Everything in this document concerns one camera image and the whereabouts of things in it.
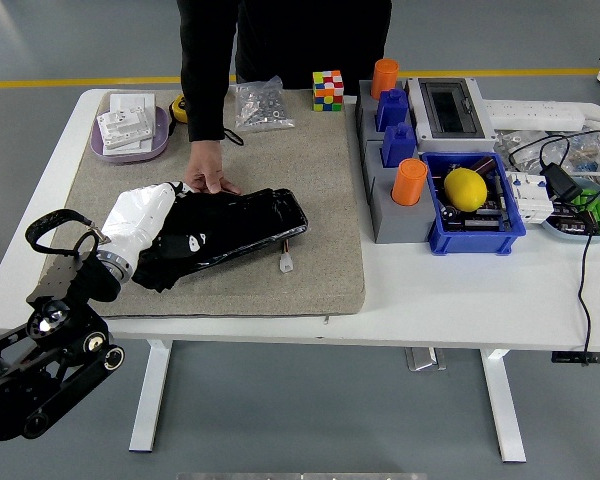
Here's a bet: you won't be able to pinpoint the white wall switch plate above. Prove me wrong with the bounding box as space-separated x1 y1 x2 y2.
96 107 155 150
102 137 153 155
108 92 157 139

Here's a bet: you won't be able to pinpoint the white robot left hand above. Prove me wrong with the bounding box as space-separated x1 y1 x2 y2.
99 180 210 259

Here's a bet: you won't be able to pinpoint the yellow lemon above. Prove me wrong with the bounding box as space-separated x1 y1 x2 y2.
443 167 490 211

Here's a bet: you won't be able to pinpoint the black rag with red patch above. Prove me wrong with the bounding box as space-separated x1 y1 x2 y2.
131 192 231 294

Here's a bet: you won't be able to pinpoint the white connector with wires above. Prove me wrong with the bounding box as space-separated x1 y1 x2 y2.
278 238 295 274

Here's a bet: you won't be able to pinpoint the colourful puzzle cube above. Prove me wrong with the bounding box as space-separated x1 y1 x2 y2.
312 69 345 113

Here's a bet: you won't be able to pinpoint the person's right hand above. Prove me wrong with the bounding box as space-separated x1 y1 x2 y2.
183 138 243 196

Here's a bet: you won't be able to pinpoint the white power strip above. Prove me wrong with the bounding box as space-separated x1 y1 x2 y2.
482 99 586 132

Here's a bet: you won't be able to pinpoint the green terminal blocks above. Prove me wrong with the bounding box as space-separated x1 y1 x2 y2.
572 188 600 236

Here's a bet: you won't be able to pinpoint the metal floor socket plate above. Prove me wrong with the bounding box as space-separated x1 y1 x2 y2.
404 347 446 372

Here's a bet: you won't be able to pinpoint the orange cylinder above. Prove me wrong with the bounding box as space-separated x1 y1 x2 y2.
370 58 400 100
390 158 429 207

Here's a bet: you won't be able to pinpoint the blue block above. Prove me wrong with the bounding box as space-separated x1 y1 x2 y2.
376 88 410 133
381 122 419 168

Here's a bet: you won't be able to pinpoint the purple tray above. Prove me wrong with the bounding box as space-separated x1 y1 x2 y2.
88 104 171 164

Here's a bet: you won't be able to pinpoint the black strip under table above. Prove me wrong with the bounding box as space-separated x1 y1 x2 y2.
551 351 600 366

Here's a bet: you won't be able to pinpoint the clear bag of small parts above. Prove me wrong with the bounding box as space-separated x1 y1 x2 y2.
494 127 600 174

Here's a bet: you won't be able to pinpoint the white circuit breaker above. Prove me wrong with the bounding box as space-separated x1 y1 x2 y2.
504 170 556 225

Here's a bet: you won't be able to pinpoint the brown terminal strip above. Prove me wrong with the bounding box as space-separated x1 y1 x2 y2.
549 202 600 236

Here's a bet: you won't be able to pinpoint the yellow tape measure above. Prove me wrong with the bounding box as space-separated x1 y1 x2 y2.
168 93 191 136

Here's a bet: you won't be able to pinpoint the black power adapter with cord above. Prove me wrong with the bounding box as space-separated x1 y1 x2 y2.
507 128 600 367

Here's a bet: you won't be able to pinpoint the light blue dish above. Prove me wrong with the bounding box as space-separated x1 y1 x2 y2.
540 175 600 245

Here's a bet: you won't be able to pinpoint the white electrical distribution box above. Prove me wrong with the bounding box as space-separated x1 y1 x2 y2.
404 76 499 154

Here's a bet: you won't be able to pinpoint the blue plastic bin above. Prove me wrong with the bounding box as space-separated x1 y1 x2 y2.
419 151 527 257

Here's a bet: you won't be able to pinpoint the person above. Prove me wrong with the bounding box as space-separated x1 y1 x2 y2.
176 0 394 96

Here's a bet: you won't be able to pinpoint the grey-brown mat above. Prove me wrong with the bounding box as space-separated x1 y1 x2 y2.
49 88 367 319

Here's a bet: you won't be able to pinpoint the white table leg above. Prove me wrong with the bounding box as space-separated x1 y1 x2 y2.
479 348 527 464
128 338 174 454

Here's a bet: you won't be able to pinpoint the brown cylindrical capacitor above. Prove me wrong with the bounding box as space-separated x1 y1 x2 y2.
468 155 497 177

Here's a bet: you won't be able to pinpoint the clear bag of screws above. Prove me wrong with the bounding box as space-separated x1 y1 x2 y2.
228 74 296 133

